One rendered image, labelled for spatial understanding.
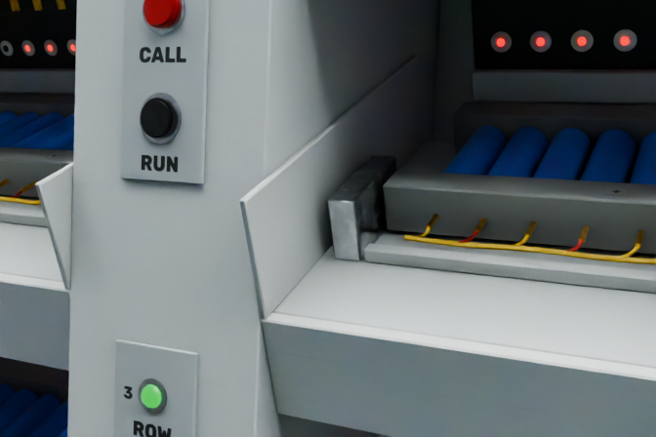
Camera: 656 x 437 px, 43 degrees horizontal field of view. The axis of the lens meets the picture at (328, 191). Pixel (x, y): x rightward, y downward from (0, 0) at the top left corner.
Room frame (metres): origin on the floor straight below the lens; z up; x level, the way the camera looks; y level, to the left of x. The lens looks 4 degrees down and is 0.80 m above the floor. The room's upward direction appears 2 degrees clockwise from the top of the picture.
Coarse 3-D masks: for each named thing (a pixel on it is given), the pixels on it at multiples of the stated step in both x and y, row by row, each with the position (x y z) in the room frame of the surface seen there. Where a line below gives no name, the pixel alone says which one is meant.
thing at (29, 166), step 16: (0, 160) 0.45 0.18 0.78; (16, 160) 0.45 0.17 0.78; (32, 160) 0.45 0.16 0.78; (48, 160) 0.44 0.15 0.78; (64, 160) 0.44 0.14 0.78; (0, 176) 0.46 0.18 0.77; (16, 176) 0.45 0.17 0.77; (32, 176) 0.45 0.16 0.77; (48, 176) 0.44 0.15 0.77; (0, 192) 0.46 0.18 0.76; (16, 192) 0.46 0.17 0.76; (32, 192) 0.45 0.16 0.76
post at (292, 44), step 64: (256, 0) 0.31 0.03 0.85; (320, 0) 0.35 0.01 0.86; (384, 0) 0.41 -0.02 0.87; (256, 64) 0.31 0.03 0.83; (320, 64) 0.35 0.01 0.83; (384, 64) 0.42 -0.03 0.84; (256, 128) 0.31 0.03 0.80; (320, 128) 0.35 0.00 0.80; (128, 192) 0.34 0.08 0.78; (192, 192) 0.32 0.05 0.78; (128, 256) 0.34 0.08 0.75; (192, 256) 0.32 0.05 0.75; (128, 320) 0.34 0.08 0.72; (192, 320) 0.32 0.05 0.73; (256, 320) 0.31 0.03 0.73; (256, 384) 0.31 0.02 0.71
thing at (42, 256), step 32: (64, 192) 0.35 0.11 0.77; (0, 224) 0.43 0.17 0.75; (64, 224) 0.35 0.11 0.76; (0, 256) 0.39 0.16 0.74; (32, 256) 0.39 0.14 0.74; (64, 256) 0.35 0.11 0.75; (0, 288) 0.37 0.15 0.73; (32, 288) 0.36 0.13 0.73; (64, 288) 0.35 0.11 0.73; (0, 320) 0.38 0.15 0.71; (32, 320) 0.37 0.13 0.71; (64, 320) 0.36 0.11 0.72; (0, 352) 0.39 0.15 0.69; (32, 352) 0.38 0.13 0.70; (64, 352) 0.37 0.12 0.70
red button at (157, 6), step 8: (144, 0) 0.33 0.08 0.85; (152, 0) 0.33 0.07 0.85; (160, 0) 0.32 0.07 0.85; (168, 0) 0.32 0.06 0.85; (176, 0) 0.32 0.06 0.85; (144, 8) 0.33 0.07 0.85; (152, 8) 0.33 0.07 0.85; (160, 8) 0.32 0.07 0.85; (168, 8) 0.32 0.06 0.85; (176, 8) 0.32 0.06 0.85; (144, 16) 0.33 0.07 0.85; (152, 16) 0.33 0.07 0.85; (160, 16) 0.32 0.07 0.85; (168, 16) 0.32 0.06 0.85; (176, 16) 0.32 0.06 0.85; (152, 24) 0.33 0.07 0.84; (160, 24) 0.33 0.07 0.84; (168, 24) 0.32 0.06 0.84
